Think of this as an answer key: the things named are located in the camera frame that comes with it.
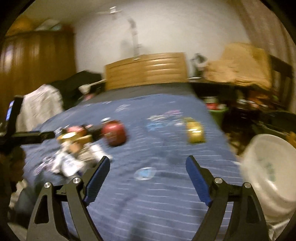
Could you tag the wooden bed headboard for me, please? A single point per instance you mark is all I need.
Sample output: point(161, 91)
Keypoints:
point(147, 70)

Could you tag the red round tin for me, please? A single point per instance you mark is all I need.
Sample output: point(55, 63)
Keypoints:
point(114, 133)

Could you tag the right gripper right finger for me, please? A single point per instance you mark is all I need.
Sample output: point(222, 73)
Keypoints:
point(247, 220)

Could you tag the white alcohol wipes pack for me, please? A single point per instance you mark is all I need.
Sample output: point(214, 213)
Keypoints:
point(68, 164)

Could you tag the yellow snack packet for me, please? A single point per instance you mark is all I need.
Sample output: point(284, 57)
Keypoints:
point(195, 131)

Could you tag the black clothes pile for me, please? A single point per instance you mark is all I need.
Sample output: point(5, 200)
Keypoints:
point(69, 88)

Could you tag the blue patterned bed quilt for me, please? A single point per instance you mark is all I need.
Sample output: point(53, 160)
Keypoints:
point(148, 194)

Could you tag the brown paper pile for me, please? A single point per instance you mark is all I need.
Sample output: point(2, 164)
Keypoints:
point(241, 64)

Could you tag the brown wooden wardrobe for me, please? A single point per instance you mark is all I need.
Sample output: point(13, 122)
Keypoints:
point(31, 59)

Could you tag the black desk lamp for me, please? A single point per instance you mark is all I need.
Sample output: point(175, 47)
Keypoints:
point(197, 61)

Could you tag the pink striped curtain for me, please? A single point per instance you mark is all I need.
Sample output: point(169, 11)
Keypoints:
point(265, 30)

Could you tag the white crumpled plastic bag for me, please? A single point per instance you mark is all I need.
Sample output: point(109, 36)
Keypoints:
point(39, 106)

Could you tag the black snack bag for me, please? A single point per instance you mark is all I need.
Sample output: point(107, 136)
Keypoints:
point(75, 134)

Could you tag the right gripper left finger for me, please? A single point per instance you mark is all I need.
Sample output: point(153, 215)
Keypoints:
point(48, 221)

